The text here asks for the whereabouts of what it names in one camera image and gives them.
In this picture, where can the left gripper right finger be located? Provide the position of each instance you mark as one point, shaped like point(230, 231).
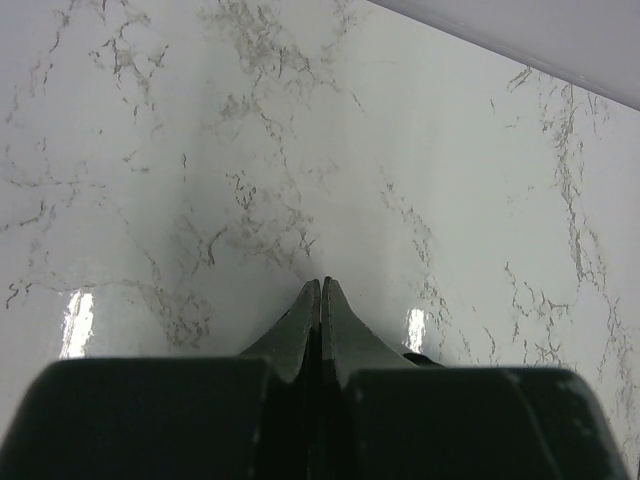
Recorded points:
point(386, 418)

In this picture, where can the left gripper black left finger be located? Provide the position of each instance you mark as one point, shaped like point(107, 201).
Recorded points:
point(237, 417)

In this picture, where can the black t-shirt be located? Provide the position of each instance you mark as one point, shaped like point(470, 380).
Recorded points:
point(421, 361)

